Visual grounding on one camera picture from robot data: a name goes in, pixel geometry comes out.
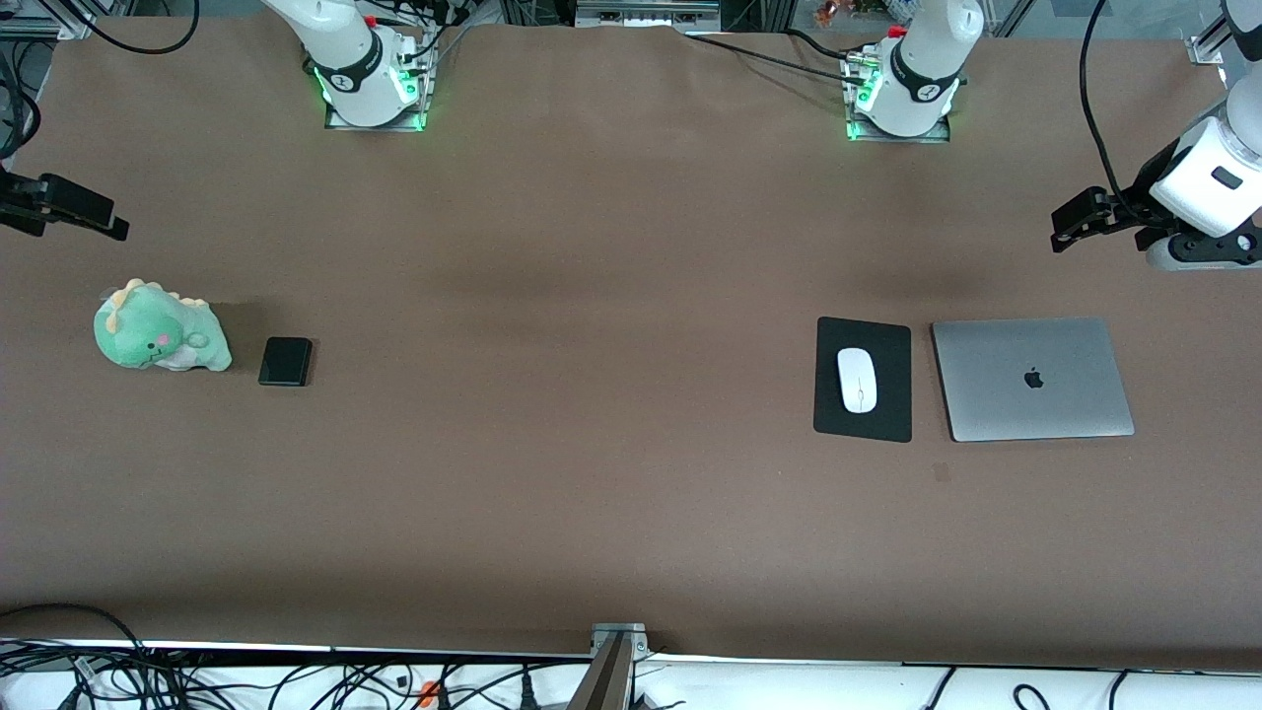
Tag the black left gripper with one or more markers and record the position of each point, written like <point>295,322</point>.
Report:
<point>1140,203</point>

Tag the brown paper table cover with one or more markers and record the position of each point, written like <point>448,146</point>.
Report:
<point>493,513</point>

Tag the silver laptop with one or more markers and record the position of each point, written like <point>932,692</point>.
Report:
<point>1031,379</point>

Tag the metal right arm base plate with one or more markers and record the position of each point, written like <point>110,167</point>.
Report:
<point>380,124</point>

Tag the aluminium frame profile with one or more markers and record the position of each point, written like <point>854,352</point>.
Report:
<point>1218,39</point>
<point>49,20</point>

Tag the grey metal box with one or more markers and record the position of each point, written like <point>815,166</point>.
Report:
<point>646,12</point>

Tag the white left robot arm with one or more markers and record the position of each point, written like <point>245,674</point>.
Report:
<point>927,59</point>

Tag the black mouse pad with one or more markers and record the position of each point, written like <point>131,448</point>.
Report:
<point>828,426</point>

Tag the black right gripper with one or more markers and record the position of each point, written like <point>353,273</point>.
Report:
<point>20,201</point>

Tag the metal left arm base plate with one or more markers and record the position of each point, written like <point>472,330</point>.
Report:
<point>902,138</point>

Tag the green dinosaur plush toy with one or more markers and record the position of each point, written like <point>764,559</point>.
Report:
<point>158,330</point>

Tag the white computer mouse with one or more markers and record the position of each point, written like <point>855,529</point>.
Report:
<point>857,380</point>

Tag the black phone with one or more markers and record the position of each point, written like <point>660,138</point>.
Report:
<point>285,361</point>

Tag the aluminium post with bracket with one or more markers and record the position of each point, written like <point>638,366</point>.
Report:
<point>613,651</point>

